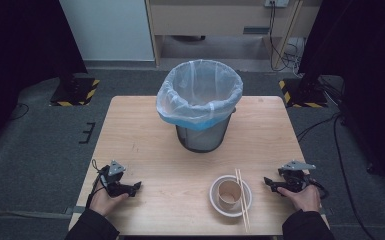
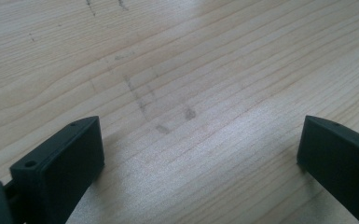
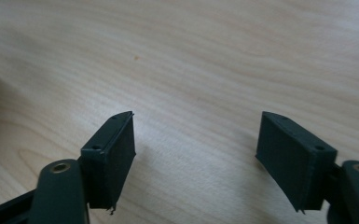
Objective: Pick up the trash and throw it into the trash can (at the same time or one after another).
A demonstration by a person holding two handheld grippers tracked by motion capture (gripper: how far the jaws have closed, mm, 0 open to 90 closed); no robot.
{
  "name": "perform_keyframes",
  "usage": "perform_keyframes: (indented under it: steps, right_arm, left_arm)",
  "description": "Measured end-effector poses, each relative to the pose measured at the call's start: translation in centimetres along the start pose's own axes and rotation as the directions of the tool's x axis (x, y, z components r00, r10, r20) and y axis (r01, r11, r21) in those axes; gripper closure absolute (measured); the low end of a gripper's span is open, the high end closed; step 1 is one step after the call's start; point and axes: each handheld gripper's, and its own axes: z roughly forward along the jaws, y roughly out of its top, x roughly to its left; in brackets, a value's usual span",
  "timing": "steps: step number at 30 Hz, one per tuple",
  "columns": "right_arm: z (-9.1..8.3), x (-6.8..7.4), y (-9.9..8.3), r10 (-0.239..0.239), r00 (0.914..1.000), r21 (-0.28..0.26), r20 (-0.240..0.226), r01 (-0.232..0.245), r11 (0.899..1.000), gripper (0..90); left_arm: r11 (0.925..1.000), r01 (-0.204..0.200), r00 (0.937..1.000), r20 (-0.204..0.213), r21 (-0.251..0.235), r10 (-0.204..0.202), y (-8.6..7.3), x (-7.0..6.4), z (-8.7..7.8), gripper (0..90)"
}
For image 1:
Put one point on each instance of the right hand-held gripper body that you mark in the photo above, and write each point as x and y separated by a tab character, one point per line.
294	178

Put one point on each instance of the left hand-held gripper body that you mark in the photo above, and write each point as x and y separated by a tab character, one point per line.
112	178

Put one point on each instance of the brown paper cup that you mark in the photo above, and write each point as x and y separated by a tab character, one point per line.
225	200

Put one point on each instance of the white bowl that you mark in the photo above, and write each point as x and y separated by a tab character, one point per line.
214	201

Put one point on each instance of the black mesh trash can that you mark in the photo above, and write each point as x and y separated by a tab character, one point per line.
200	140

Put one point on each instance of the translucent blue trash bag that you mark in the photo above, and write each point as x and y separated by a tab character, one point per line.
196	83

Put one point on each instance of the person's right hand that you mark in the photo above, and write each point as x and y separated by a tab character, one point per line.
305	200

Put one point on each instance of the person's left hand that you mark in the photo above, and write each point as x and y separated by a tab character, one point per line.
103	202

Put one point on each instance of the black hazard-striped stand base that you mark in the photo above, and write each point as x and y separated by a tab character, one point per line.
301	95
76	91

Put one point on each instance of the black curtain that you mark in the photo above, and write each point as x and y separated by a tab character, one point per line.
366	66
20	50

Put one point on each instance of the light wooden desk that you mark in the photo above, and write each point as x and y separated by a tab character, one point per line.
213	20

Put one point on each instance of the white wall outlet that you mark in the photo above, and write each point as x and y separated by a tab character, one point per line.
276	2

